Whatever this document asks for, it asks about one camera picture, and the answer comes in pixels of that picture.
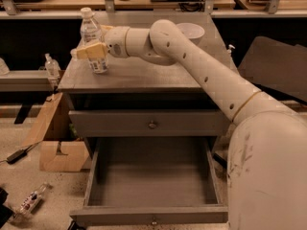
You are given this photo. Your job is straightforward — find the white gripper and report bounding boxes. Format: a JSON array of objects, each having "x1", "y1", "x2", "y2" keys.
[{"x1": 76, "y1": 25, "x2": 130, "y2": 59}]

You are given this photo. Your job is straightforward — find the clear plastic water bottle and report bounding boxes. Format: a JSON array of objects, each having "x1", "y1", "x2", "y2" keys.
[{"x1": 80, "y1": 7, "x2": 107, "y2": 74}]

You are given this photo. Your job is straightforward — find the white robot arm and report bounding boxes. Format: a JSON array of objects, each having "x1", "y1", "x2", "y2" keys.
[{"x1": 71, "y1": 19, "x2": 307, "y2": 230}]

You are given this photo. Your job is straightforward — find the sanitizer pump bottle left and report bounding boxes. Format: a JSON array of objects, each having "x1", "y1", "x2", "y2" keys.
[{"x1": 45, "y1": 54, "x2": 60, "y2": 80}]

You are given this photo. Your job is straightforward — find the grey wooden drawer cabinet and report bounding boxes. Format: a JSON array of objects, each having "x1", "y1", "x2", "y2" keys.
[{"x1": 59, "y1": 13, "x2": 237, "y2": 150}]

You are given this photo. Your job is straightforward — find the closed grey upper drawer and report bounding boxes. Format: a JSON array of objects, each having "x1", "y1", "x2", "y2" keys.
[{"x1": 69, "y1": 110, "x2": 230, "y2": 137}]

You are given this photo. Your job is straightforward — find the small white pump bottle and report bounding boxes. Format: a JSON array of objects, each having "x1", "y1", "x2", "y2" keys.
[{"x1": 227, "y1": 44, "x2": 235, "y2": 55}]

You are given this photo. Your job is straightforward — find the open grey lower drawer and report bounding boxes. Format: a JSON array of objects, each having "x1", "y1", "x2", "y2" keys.
[{"x1": 70, "y1": 137, "x2": 228, "y2": 228}]

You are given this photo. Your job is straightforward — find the clear bottle on floor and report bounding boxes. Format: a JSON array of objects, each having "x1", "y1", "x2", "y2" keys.
[{"x1": 13, "y1": 182, "x2": 52, "y2": 221}]

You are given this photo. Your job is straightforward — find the white ceramic bowl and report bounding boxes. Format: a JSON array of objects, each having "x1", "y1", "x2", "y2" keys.
[{"x1": 177, "y1": 23, "x2": 205, "y2": 45}]

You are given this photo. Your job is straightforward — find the grey bench left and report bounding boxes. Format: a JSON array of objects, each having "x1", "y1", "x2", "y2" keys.
[{"x1": 0, "y1": 70, "x2": 59, "y2": 125}]

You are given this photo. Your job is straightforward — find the cardboard box left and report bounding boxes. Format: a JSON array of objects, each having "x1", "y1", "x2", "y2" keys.
[{"x1": 22, "y1": 93, "x2": 91, "y2": 173}]

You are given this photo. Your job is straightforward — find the black power adapter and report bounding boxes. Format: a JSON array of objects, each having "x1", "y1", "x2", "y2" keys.
[{"x1": 6, "y1": 144, "x2": 36, "y2": 165}]

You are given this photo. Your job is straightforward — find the wooden shelf with metal frame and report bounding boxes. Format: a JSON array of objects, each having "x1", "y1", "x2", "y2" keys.
[{"x1": 0, "y1": 0, "x2": 307, "y2": 20}]

